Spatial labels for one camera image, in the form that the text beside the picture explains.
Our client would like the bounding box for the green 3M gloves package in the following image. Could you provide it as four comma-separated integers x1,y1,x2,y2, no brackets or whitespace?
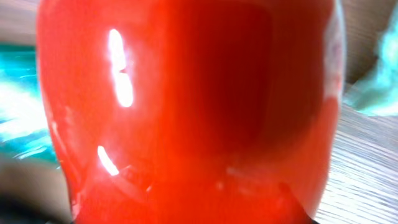
1,43,58,165

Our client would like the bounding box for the red sriracha sauce bottle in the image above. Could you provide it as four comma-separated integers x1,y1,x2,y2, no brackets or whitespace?
37,0,345,224

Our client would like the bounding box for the light blue tissue pack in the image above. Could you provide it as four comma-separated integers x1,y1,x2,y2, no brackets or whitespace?
343,8,397,116

